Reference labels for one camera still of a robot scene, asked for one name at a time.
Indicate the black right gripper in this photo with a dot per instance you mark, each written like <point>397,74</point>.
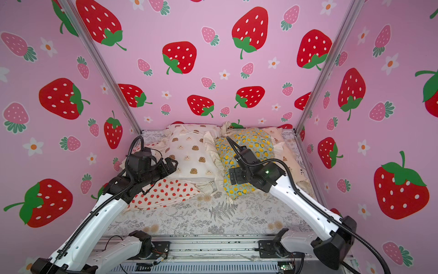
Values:
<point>244,156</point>

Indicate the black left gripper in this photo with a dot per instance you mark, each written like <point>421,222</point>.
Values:
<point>171,169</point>

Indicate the red strawberry print pillow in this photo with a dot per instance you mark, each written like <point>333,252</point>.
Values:
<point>164,193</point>

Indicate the cream animal print pillow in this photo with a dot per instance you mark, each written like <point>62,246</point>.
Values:
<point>284,153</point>

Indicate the lemon print teal pillow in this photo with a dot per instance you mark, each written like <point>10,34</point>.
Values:
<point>254,145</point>

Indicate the white bear print pillow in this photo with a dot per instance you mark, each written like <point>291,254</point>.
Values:
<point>185,143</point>

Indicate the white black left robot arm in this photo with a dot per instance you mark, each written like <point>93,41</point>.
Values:
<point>74,256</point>

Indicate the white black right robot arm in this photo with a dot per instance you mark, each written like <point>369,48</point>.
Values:
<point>335,234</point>

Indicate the fern print bed sheet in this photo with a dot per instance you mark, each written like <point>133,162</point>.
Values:
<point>256,213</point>

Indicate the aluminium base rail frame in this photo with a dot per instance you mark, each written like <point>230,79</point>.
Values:
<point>207,254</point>

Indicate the aluminium left corner post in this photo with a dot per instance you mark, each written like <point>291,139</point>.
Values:
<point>95,24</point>

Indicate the aluminium corner post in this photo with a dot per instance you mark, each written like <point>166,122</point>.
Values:
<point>345,28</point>
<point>95,24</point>

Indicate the aluminium right corner post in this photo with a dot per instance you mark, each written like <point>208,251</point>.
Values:
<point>345,28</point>

